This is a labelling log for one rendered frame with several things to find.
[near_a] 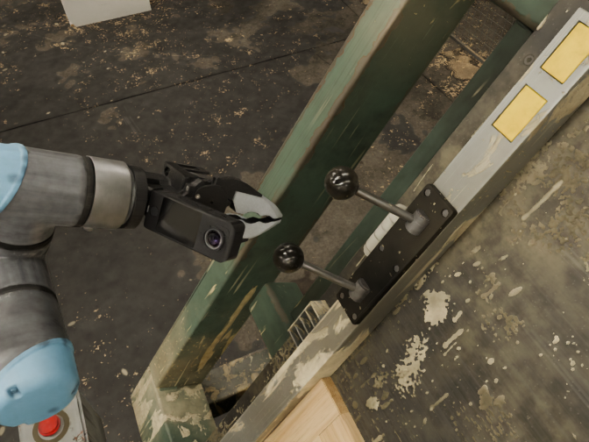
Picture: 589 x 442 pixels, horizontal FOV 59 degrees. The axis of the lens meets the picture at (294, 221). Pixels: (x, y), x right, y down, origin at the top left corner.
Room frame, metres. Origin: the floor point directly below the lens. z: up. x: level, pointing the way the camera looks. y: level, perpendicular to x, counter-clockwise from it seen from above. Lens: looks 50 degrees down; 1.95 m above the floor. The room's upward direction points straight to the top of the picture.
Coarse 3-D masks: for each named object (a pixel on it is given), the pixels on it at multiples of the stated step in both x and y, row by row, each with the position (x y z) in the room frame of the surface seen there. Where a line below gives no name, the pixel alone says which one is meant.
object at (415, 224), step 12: (336, 168) 0.40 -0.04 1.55; (348, 168) 0.40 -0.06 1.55; (324, 180) 0.40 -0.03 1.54; (336, 180) 0.39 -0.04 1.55; (348, 180) 0.39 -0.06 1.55; (336, 192) 0.38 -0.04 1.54; (348, 192) 0.38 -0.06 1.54; (360, 192) 0.39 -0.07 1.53; (384, 204) 0.39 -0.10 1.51; (408, 216) 0.38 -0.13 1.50; (420, 216) 0.38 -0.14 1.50; (408, 228) 0.38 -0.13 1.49; (420, 228) 0.37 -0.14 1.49
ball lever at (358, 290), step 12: (276, 252) 0.37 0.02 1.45; (288, 252) 0.37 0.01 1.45; (300, 252) 0.37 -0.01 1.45; (276, 264) 0.36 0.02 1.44; (288, 264) 0.36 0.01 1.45; (300, 264) 0.36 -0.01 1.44; (312, 264) 0.37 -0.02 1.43; (324, 276) 0.36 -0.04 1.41; (336, 276) 0.36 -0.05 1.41; (348, 288) 0.36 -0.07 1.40; (360, 288) 0.35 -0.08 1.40; (360, 300) 0.35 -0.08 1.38
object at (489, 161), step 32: (512, 96) 0.44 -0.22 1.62; (544, 96) 0.42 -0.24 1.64; (576, 96) 0.42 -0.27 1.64; (480, 128) 0.44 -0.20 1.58; (544, 128) 0.41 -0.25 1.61; (480, 160) 0.41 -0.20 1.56; (512, 160) 0.39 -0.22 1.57; (448, 192) 0.40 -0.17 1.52; (480, 192) 0.38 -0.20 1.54; (320, 320) 0.36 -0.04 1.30; (320, 352) 0.33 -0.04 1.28; (288, 384) 0.31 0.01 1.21; (256, 416) 0.29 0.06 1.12
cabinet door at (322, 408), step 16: (320, 384) 0.30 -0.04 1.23; (304, 400) 0.29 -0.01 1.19; (320, 400) 0.28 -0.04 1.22; (336, 400) 0.28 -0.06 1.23; (288, 416) 0.28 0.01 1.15; (304, 416) 0.27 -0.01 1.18; (320, 416) 0.27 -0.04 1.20; (336, 416) 0.26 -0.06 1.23; (272, 432) 0.27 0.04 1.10; (288, 432) 0.26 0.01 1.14; (304, 432) 0.26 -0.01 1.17; (320, 432) 0.25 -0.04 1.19; (336, 432) 0.24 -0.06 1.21; (352, 432) 0.23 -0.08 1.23
